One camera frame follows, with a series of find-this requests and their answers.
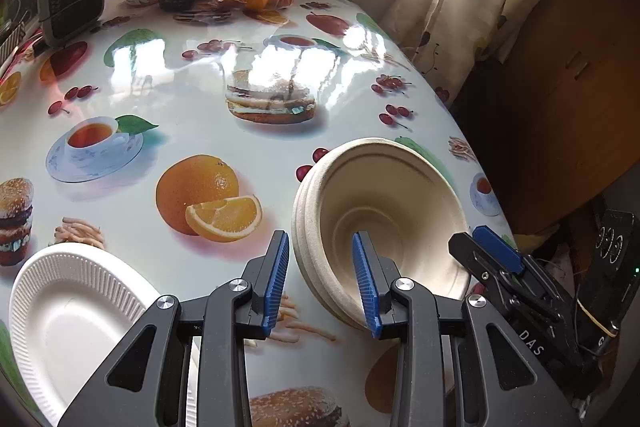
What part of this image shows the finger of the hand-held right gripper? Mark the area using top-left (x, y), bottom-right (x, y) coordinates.
top-left (472, 225), bottom-right (551, 288)
top-left (447, 233), bottom-right (561, 326)

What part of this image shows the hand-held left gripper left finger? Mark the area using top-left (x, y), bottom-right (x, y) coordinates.
top-left (57, 231), bottom-right (290, 427)

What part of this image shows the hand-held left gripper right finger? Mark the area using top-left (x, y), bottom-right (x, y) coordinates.
top-left (352, 231), bottom-right (581, 427)

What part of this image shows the white paper plate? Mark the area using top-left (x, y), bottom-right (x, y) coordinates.
top-left (9, 242), bottom-right (202, 427)

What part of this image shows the wooden cabinet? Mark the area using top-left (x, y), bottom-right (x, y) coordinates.
top-left (459, 0), bottom-right (640, 235)

